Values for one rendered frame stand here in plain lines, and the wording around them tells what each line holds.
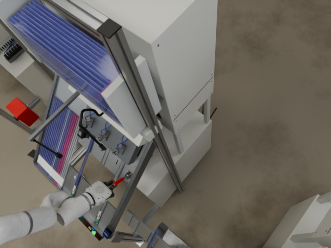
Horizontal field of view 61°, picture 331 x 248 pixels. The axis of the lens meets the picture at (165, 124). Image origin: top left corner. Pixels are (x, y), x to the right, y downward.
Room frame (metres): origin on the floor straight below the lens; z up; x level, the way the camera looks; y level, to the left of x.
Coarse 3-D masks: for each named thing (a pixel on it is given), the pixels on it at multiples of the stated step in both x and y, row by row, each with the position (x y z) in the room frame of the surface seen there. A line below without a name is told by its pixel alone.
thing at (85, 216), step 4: (36, 164) 0.76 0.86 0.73; (40, 168) 0.72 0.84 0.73; (44, 172) 0.69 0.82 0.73; (48, 180) 0.63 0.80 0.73; (52, 184) 0.60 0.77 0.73; (84, 216) 0.35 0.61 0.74; (88, 216) 0.34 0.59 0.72; (88, 220) 0.32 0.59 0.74; (92, 220) 0.31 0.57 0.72; (92, 224) 0.29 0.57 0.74; (96, 224) 0.29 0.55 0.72; (96, 228) 0.26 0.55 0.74; (100, 232) 0.23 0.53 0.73
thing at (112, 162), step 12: (60, 84) 0.99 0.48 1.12; (60, 96) 0.95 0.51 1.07; (72, 108) 0.85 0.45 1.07; (84, 108) 0.80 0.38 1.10; (84, 144) 0.67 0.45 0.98; (96, 144) 0.63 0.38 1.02; (144, 144) 0.49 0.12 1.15; (96, 156) 0.58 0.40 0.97; (108, 156) 0.54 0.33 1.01; (108, 168) 0.49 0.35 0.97; (132, 168) 0.43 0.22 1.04
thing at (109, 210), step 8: (72, 168) 0.61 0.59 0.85; (72, 176) 0.57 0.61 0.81; (64, 184) 0.57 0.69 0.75; (72, 184) 0.54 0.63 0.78; (80, 184) 0.51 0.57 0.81; (88, 184) 0.49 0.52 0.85; (80, 192) 0.48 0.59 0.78; (96, 208) 0.36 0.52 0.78; (104, 208) 0.34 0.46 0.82; (112, 208) 0.32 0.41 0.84; (96, 216) 0.32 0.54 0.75; (104, 216) 0.30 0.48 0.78; (112, 216) 0.28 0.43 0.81; (104, 224) 0.27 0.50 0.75
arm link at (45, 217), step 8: (56, 192) 0.40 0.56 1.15; (64, 192) 0.40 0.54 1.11; (48, 200) 0.35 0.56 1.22; (56, 200) 0.37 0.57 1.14; (40, 208) 0.31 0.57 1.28; (48, 208) 0.31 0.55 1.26; (32, 216) 0.28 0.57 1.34; (40, 216) 0.28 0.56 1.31; (48, 216) 0.28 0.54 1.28; (56, 216) 0.28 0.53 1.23; (32, 224) 0.25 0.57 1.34; (40, 224) 0.25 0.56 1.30; (48, 224) 0.25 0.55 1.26; (32, 232) 0.23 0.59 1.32
